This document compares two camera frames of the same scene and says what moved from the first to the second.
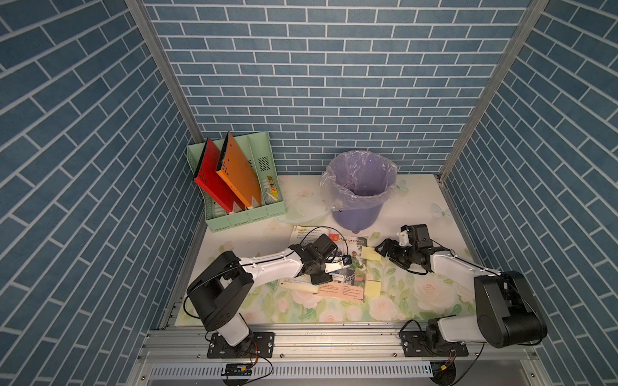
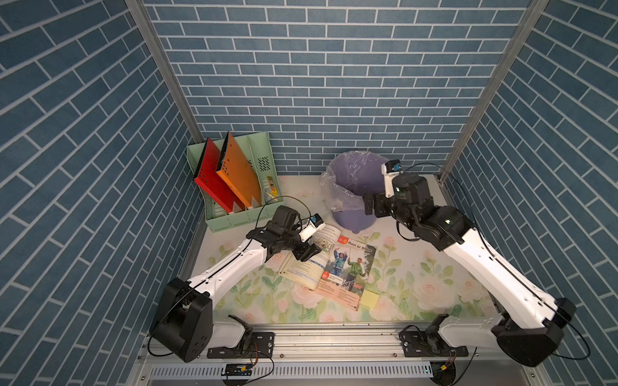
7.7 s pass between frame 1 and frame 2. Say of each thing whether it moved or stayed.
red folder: stayed
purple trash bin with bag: stayed
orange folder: stayed
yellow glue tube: stayed
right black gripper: moved
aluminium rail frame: stayed
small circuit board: stayed
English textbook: moved
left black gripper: moved
